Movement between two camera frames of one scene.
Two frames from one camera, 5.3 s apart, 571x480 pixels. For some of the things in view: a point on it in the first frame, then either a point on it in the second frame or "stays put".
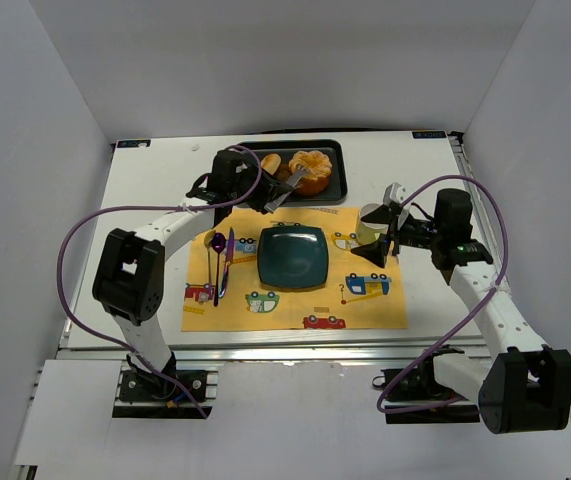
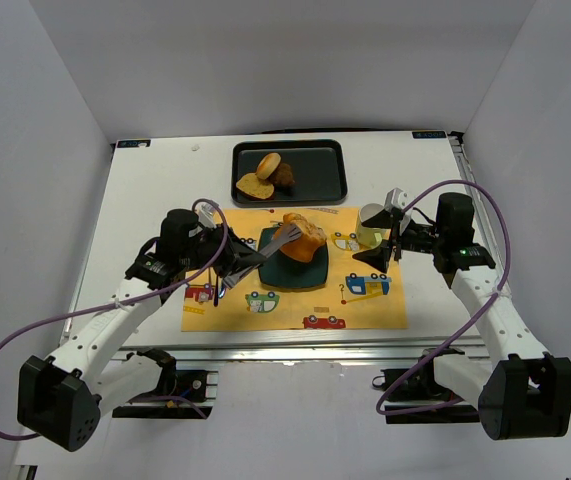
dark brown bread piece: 283,172 stays put
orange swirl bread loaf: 317,179 → 307,244
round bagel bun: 271,163 stays put
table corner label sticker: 133,143 stays put
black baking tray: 334,148 stays put
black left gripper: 263,189 → 226,250
